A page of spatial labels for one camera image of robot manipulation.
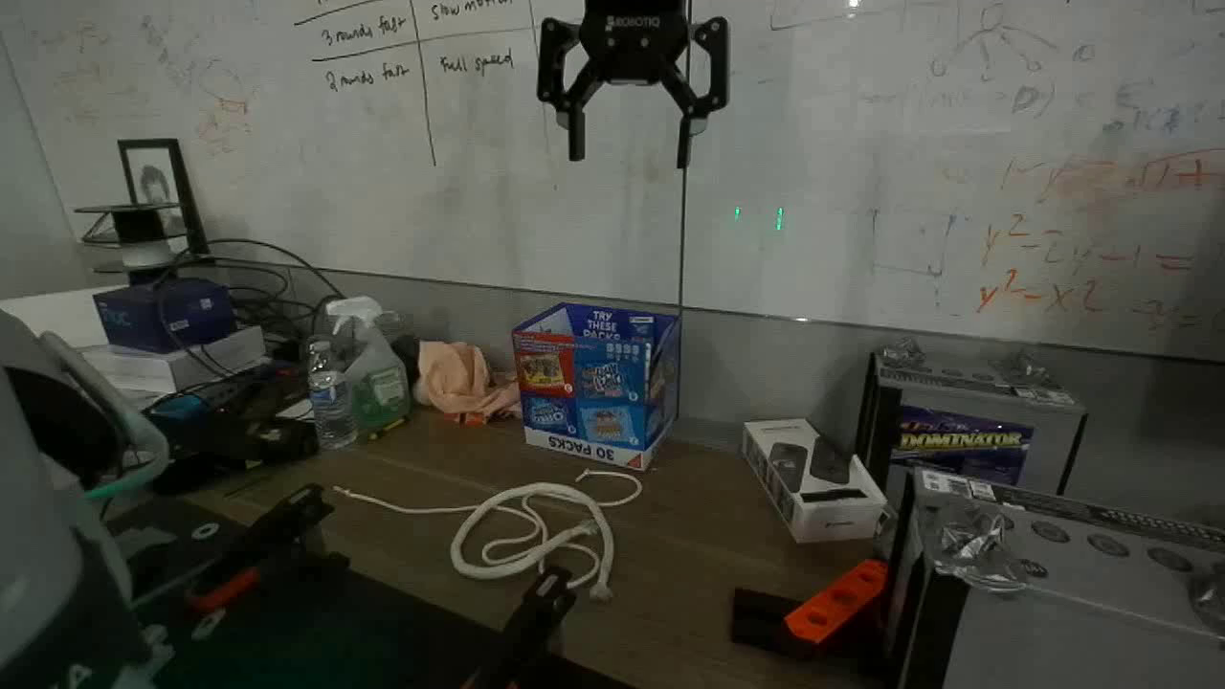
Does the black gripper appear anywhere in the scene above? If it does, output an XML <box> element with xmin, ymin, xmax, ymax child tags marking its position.
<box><xmin>532</xmin><ymin>0</ymin><xmax>733</xmax><ymax>174</ymax></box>

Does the blue cardboard box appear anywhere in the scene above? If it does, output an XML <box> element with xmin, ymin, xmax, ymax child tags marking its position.
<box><xmin>508</xmin><ymin>299</ymin><xmax>681</xmax><ymax>474</ymax></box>

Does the small white product box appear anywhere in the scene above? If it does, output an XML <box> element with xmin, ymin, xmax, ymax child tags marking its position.
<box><xmin>740</xmin><ymin>416</ymin><xmax>892</xmax><ymax>547</ymax></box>

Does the whiteboard with writing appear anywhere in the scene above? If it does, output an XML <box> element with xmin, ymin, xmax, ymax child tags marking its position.
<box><xmin>0</xmin><ymin>0</ymin><xmax>1225</xmax><ymax>369</ymax></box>

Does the pink crumpled cloth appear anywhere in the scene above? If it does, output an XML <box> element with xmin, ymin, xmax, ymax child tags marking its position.
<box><xmin>409</xmin><ymin>337</ymin><xmax>524</xmax><ymax>429</ymax></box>

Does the clear spray bottle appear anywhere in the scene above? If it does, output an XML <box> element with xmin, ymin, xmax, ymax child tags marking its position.
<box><xmin>302</xmin><ymin>295</ymin><xmax>412</xmax><ymax>451</ymax></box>

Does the grey battery with Dominator label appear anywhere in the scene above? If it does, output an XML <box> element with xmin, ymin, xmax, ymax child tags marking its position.
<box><xmin>852</xmin><ymin>341</ymin><xmax>1092</xmax><ymax>510</ymax></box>

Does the black and white desk stand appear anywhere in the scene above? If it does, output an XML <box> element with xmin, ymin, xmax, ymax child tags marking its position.
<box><xmin>72</xmin><ymin>200</ymin><xmax>192</xmax><ymax>288</ymax></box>

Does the dark blue carton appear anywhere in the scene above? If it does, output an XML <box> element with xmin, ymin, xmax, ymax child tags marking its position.
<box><xmin>93</xmin><ymin>275</ymin><xmax>242</xmax><ymax>356</ymax></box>

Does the black desk device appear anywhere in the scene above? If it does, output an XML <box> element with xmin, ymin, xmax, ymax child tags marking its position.
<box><xmin>141</xmin><ymin>359</ymin><xmax>320</xmax><ymax>498</ymax></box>

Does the white paper stack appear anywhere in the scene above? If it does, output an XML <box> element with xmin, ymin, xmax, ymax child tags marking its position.
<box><xmin>72</xmin><ymin>323</ymin><xmax>274</xmax><ymax>404</ymax></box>

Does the orange and black plastic tool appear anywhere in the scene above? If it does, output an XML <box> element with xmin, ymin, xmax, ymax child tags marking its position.
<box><xmin>728</xmin><ymin>554</ymin><xmax>892</xmax><ymax>663</ymax></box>

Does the grey battery with round caps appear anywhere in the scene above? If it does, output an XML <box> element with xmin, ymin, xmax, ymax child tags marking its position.
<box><xmin>880</xmin><ymin>467</ymin><xmax>1225</xmax><ymax>689</ymax></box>

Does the black cable bundle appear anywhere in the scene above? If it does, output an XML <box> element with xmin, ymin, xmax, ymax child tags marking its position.
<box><xmin>186</xmin><ymin>233</ymin><xmax>353</xmax><ymax>341</ymax></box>

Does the black picture frame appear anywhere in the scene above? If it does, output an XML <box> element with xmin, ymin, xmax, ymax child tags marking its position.
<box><xmin>114</xmin><ymin>134</ymin><xmax>215</xmax><ymax>262</ymax></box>

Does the black clamp mount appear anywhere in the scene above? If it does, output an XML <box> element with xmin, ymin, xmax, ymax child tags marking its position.
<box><xmin>460</xmin><ymin>568</ymin><xmax>580</xmax><ymax>689</ymax></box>

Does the black clamp with orange handle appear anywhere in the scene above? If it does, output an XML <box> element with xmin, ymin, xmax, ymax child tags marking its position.
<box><xmin>123</xmin><ymin>484</ymin><xmax>337</xmax><ymax>622</ymax></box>

